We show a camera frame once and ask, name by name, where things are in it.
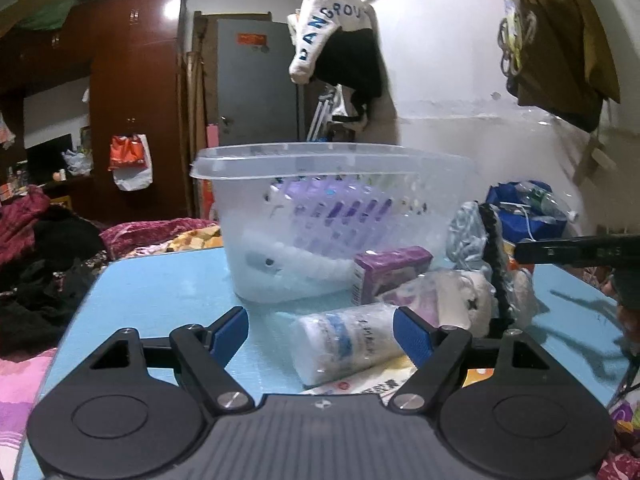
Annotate grey metal door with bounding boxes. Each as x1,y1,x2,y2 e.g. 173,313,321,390
217,20,298,146

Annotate brown hanging jacket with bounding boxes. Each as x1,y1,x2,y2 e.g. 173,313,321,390
506,0,620,132

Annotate red and white hanging bag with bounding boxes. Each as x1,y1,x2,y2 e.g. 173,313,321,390
108,134,153,192

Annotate white plastic laundry basket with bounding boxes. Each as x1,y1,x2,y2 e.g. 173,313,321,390
191,142,474,304

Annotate dark red wooden wardrobe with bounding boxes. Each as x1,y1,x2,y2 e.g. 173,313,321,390
1,0,193,223

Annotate purple medicine box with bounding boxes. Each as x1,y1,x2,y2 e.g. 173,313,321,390
352,246,433,306

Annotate grey and black socks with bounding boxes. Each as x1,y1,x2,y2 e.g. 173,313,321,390
446,202,538,334

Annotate blue shopping bag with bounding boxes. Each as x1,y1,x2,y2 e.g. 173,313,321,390
486,182,567,244

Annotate white tissue pack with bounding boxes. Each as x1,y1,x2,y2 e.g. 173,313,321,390
288,302,402,387

